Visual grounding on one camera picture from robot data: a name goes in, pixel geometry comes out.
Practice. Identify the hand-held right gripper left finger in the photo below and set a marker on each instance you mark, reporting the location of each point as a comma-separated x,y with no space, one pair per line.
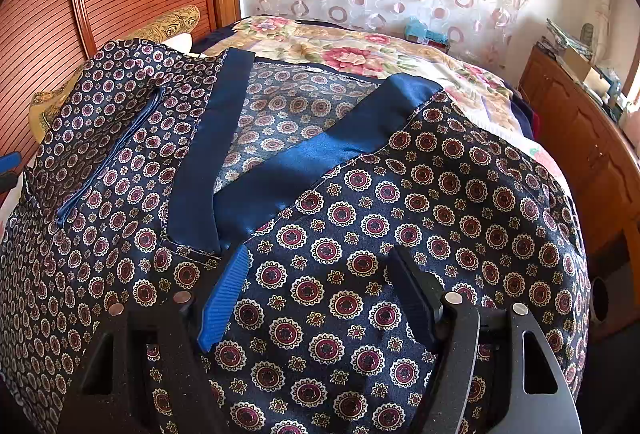
222,299

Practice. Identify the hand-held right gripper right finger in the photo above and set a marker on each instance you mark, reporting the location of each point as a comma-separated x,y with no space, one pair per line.
412,294

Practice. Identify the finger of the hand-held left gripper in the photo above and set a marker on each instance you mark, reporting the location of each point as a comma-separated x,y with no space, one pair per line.
10,162

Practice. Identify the navy medallion-print silk garment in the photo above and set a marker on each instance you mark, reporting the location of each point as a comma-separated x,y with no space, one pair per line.
350,224

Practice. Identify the white pillow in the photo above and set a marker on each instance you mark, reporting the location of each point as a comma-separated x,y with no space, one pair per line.
181,41

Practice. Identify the yellow patterned pillow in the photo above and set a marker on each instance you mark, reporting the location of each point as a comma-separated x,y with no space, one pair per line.
167,21

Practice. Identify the wooden cabinet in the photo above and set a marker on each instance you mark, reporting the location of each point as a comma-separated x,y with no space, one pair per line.
575,134

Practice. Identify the teal box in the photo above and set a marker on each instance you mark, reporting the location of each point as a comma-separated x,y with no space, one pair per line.
422,34

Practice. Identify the beige floral quilt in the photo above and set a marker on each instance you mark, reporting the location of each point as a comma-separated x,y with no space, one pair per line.
320,44

